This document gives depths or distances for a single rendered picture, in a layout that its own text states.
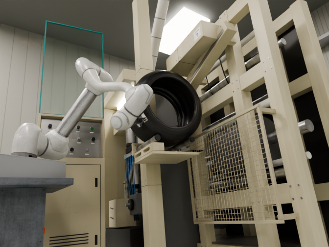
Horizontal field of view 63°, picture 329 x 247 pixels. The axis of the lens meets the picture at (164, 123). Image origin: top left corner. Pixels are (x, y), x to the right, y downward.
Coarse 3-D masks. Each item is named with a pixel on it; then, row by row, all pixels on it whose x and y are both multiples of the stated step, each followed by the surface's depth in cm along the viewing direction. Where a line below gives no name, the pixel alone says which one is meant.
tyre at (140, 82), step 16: (144, 80) 195; (160, 80) 223; (176, 80) 209; (176, 96) 234; (192, 96) 210; (144, 112) 186; (176, 112) 233; (192, 112) 224; (144, 128) 189; (160, 128) 187; (176, 128) 192; (192, 128) 199
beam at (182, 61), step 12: (204, 24) 205; (192, 36) 214; (204, 36) 202; (216, 36) 207; (180, 48) 231; (192, 48) 215; (204, 48) 216; (168, 60) 250; (180, 60) 231; (192, 60) 233; (180, 72) 251
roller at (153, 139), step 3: (156, 135) 184; (159, 135) 185; (150, 138) 192; (153, 138) 186; (156, 138) 184; (159, 138) 185; (147, 141) 195; (150, 141) 190; (153, 141) 187; (156, 141) 186; (144, 144) 199; (147, 144) 195; (138, 147) 211; (141, 147) 204; (138, 150) 212
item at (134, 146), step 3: (132, 144) 212; (135, 144) 213; (138, 144) 214; (141, 144) 216; (132, 147) 212; (135, 147) 212; (165, 147) 225; (168, 147) 226; (132, 150) 211; (135, 150) 211; (165, 150) 224; (168, 150) 224; (132, 153) 211
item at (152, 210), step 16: (144, 0) 271; (144, 16) 264; (144, 32) 257; (144, 48) 251; (144, 64) 245; (144, 176) 215; (160, 176) 216; (144, 192) 212; (160, 192) 212; (144, 208) 210; (160, 208) 208; (144, 224) 208; (160, 224) 204; (144, 240) 205; (160, 240) 200
